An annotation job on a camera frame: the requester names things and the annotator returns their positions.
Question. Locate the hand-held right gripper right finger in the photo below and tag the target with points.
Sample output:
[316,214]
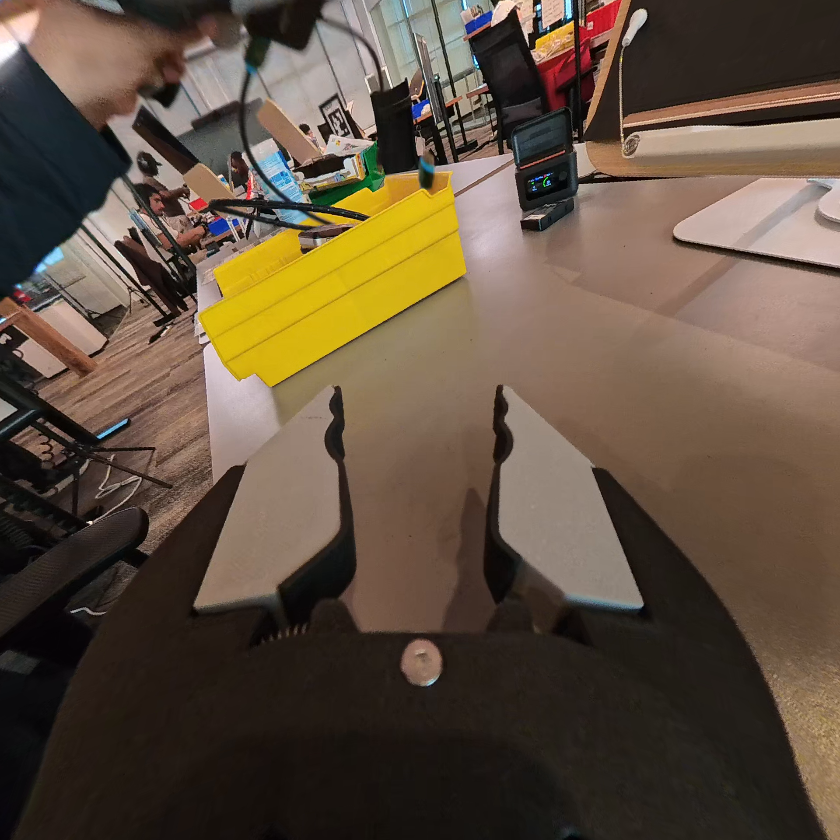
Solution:
[564,525]

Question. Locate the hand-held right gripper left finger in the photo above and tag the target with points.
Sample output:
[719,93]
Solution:
[275,525]

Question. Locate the black adapter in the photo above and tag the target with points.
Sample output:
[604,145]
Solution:
[289,23]

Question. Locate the yellow plastic bin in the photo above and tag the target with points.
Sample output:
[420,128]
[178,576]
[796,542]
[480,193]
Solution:
[341,295]

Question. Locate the person's left hand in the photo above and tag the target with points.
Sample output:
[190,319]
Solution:
[98,65]

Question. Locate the white blue wipes canister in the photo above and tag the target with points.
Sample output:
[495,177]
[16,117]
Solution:
[279,177]

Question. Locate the black padded office chair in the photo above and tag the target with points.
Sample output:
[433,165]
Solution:
[65,558]

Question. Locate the green plastic box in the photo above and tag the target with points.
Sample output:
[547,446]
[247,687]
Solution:
[348,190]

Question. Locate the black mesh office chair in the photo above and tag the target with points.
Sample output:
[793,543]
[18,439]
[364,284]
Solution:
[508,65]

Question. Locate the black battery charger case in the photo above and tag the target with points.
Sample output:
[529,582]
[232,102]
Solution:
[541,141]

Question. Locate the red storage bin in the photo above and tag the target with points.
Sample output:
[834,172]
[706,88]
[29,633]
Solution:
[571,72]

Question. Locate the wooden book stand white base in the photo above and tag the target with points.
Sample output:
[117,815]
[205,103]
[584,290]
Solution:
[722,52]

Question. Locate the wooden post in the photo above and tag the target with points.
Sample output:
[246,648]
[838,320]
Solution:
[52,338]

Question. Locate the black camera battery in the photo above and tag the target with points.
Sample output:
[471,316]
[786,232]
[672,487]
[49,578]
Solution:
[548,213]

